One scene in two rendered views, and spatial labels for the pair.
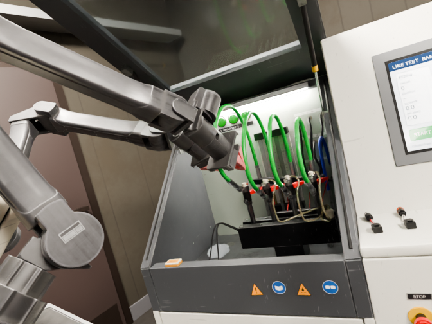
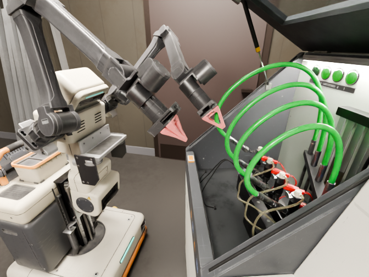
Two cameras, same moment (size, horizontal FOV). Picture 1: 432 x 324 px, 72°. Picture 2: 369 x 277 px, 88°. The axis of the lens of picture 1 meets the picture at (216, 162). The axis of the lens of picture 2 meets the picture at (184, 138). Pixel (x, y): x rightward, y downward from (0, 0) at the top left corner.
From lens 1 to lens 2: 74 cm
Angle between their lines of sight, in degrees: 62
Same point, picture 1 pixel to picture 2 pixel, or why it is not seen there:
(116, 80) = (85, 43)
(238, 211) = (294, 162)
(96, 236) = (51, 128)
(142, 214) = not seen: hidden behind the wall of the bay
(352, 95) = not seen: outside the picture
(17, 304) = (33, 134)
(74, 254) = (44, 130)
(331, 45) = not seen: outside the picture
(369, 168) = (348, 264)
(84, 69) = (71, 34)
